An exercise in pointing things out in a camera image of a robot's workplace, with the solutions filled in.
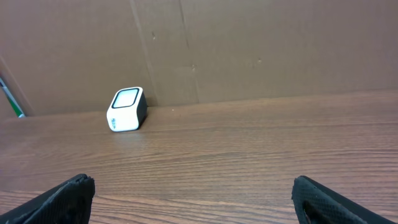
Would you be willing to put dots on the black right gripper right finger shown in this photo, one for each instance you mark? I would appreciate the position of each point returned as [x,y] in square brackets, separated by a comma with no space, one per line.
[316,204]

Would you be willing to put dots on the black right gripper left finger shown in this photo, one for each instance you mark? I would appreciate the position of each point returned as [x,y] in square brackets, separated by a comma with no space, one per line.
[70,202]

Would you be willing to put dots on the white barcode scanner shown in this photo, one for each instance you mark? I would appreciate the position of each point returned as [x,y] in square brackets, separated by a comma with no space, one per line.
[127,110]

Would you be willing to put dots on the brown cardboard backdrop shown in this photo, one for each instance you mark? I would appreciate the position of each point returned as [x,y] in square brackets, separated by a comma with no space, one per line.
[73,56]

